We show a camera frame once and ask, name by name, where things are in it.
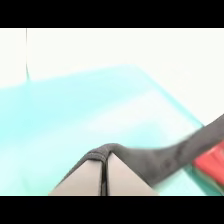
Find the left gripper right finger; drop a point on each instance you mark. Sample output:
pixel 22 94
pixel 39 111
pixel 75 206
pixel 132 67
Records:
pixel 125 180

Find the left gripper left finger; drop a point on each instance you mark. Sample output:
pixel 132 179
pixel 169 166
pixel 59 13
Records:
pixel 83 180

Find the dark grey garment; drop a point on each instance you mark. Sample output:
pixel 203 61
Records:
pixel 166 160

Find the red garment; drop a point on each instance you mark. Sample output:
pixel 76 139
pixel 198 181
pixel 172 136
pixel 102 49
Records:
pixel 211 163

